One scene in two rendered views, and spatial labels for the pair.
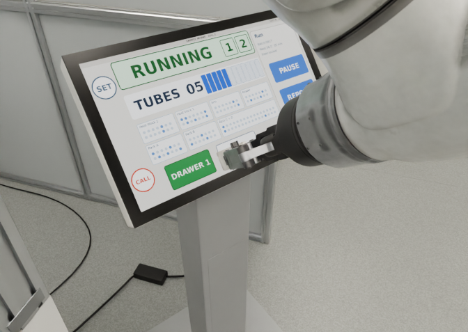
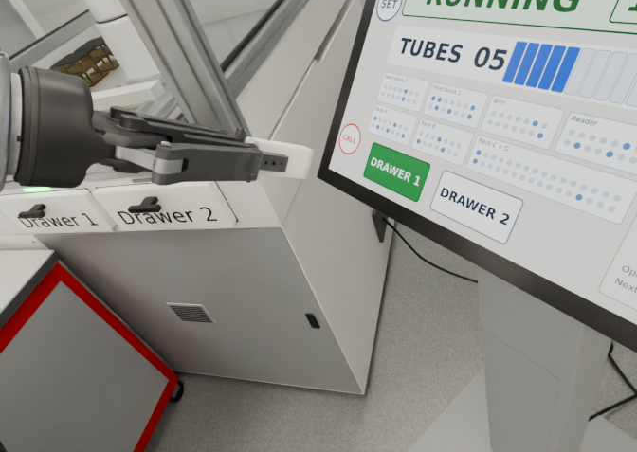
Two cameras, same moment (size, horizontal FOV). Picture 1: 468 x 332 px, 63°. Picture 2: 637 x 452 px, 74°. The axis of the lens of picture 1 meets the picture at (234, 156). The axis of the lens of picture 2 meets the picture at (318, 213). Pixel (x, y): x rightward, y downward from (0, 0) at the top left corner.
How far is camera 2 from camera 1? 0.63 m
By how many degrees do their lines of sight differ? 75
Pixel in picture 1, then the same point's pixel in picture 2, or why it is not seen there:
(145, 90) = (424, 27)
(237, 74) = (598, 73)
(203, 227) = (484, 285)
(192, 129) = (434, 122)
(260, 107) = (584, 174)
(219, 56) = (591, 15)
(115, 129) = (366, 63)
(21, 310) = not seen: hidden behind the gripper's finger
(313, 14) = not seen: outside the picture
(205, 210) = not seen: hidden behind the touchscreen
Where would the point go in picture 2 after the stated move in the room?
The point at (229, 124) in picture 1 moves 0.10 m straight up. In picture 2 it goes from (492, 155) to (489, 59)
